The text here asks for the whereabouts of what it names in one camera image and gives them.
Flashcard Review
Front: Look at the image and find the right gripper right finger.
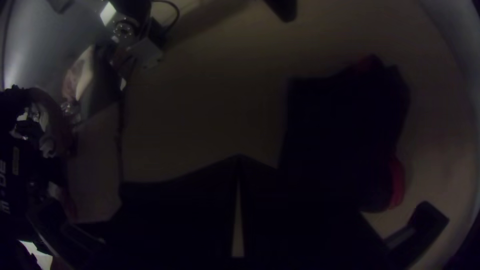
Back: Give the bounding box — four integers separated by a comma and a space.
239, 154, 393, 270

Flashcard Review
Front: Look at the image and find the black cable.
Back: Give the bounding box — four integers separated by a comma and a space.
149, 0, 181, 32

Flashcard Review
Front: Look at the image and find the black t-shirt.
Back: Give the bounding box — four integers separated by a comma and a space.
278, 53, 412, 214

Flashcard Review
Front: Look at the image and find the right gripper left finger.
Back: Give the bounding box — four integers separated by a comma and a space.
73, 154, 240, 270

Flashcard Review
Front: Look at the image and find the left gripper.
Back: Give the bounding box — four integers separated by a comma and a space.
262, 0, 298, 23

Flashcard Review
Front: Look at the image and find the person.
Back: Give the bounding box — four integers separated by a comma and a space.
0, 84, 79, 270

